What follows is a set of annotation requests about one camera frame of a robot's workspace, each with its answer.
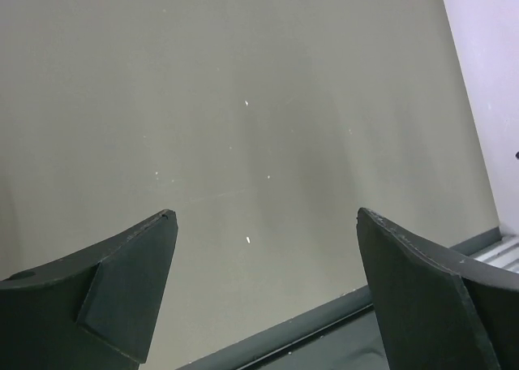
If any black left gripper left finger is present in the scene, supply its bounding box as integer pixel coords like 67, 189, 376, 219
1, 209, 177, 369

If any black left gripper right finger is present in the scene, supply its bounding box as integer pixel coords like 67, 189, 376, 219
357, 208, 518, 369

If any aluminium frame rail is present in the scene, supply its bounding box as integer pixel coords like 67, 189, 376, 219
472, 235, 519, 273

